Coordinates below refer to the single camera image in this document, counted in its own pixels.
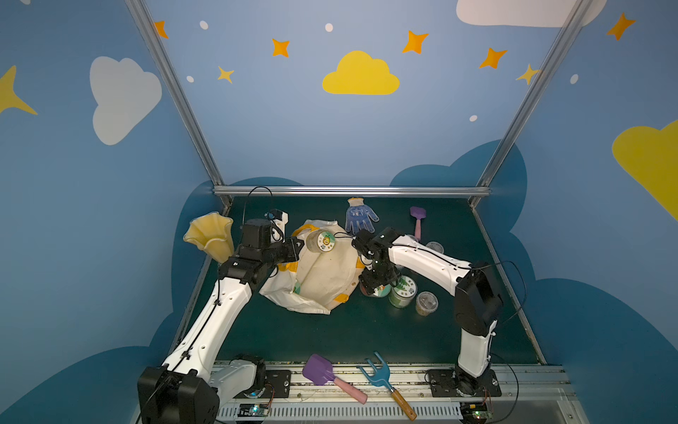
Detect seed jar clear lid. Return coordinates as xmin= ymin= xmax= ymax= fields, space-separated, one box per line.
xmin=426 ymin=241 xmax=444 ymax=254

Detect small purple shovel pink handle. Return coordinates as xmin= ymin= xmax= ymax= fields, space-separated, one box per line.
xmin=410 ymin=206 xmax=427 ymax=241

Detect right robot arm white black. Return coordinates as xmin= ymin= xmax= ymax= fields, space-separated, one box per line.
xmin=351 ymin=228 xmax=504 ymax=385

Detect circuit board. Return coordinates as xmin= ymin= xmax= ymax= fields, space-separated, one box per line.
xmin=459 ymin=403 xmax=493 ymax=424
xmin=237 ymin=404 xmax=270 ymax=419

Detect aluminium back rail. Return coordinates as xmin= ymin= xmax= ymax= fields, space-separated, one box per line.
xmin=213 ymin=185 xmax=491 ymax=198

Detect yellow ruffled vase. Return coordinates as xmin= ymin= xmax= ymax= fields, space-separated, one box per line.
xmin=183 ymin=212 xmax=235 ymax=263

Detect teal garden fork wooden handle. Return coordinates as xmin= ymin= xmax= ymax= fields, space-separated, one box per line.
xmin=358 ymin=351 xmax=418 ymax=422

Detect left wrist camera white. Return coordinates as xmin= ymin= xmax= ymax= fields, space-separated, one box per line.
xmin=267 ymin=208 xmax=289 ymax=242

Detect carrot label seed can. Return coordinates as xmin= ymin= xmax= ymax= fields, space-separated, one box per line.
xmin=359 ymin=284 xmax=391 ymax=298

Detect white canvas bag yellow handles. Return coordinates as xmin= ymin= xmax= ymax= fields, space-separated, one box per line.
xmin=260 ymin=220 xmax=365 ymax=314

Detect blue white work glove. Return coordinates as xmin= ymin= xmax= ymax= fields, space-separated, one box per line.
xmin=344 ymin=197 xmax=380 ymax=235

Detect left circuit board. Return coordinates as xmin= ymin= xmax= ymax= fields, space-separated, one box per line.
xmin=237 ymin=404 xmax=270 ymax=419

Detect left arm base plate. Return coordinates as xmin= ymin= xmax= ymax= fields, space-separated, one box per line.
xmin=236 ymin=369 xmax=291 ymax=399

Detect large purple shovel pink handle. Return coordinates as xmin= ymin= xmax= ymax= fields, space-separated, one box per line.
xmin=302 ymin=354 xmax=368 ymax=405

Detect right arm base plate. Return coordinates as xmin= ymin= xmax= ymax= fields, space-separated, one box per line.
xmin=425 ymin=367 xmax=501 ymax=398

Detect right circuit board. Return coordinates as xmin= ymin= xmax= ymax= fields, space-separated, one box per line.
xmin=459 ymin=403 xmax=493 ymax=424

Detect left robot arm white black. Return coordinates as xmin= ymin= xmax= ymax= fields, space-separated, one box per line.
xmin=136 ymin=237 xmax=304 ymax=423

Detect sunflower label seed can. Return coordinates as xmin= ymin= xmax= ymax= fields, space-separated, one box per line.
xmin=305 ymin=229 xmax=337 ymax=254

